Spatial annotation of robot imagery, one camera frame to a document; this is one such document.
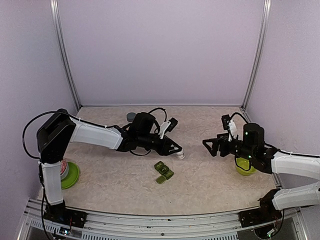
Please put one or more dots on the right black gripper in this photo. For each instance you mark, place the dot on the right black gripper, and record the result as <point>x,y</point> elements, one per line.
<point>217,141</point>

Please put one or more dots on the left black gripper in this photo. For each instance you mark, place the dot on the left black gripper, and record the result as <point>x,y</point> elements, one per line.
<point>164,150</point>

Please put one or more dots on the small white pill bottle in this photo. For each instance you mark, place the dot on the small white pill bottle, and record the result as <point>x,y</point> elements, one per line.
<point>180,155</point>

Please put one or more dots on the green weekly pill organizer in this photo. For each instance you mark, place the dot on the green weekly pill organizer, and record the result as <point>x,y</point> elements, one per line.
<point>165,172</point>

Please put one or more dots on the orange pill bottle grey cap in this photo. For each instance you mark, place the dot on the orange pill bottle grey cap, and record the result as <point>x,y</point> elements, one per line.
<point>130,117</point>

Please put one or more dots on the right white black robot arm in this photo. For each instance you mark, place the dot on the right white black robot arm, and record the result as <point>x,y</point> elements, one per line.
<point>291,163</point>

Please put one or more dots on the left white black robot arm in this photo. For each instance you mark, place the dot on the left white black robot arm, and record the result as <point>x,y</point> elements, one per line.
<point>62,128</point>

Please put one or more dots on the green bowl right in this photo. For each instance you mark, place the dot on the green bowl right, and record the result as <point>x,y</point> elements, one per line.
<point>244,167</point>

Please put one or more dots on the green plate left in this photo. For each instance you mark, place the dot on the green plate left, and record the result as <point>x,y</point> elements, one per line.
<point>70,176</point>

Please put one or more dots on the red patterned round tin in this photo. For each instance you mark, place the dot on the red patterned round tin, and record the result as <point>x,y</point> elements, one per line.
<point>64,169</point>

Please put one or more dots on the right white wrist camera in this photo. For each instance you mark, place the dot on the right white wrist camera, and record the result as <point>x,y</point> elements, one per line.
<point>229,125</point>

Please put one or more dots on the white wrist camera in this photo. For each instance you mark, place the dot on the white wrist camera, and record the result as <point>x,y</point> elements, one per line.
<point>229,125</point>
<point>167,126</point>

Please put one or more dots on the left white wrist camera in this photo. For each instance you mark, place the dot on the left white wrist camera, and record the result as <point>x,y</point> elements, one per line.
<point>167,126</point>

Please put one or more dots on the front aluminium rail base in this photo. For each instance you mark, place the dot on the front aluminium rail base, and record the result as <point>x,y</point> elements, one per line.
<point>115,226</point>

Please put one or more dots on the right aluminium frame post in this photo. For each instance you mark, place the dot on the right aluminium frame post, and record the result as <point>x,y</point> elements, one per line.
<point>258,53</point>

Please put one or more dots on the aluminium frame post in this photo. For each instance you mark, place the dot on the aluminium frame post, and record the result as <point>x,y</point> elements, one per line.
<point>54,6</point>
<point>258,53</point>

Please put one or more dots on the left aluminium frame post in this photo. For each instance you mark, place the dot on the left aluminium frame post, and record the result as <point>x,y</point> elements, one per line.
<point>54,6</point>

